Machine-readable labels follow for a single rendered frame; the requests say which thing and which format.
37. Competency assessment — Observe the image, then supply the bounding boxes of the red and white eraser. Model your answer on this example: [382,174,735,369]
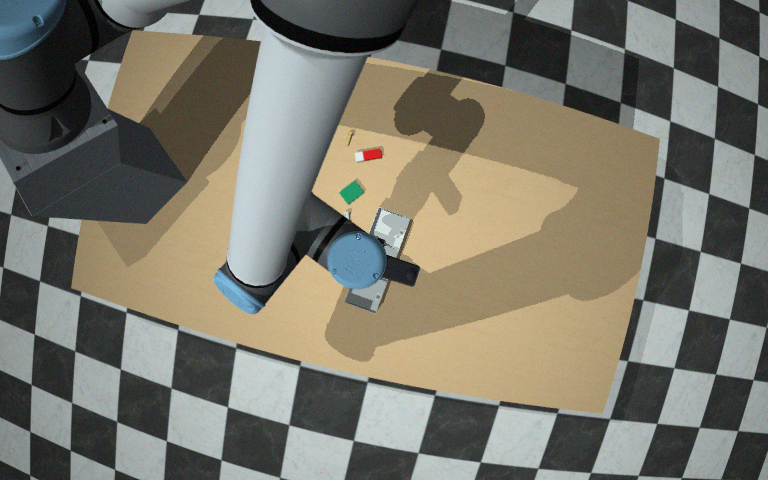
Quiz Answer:
[355,149,382,162]

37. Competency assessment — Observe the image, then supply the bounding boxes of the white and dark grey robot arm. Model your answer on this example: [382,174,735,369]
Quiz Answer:
[0,0,420,314]

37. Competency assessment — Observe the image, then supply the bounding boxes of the green rectangular block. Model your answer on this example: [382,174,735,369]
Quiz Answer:
[339,181,364,204]

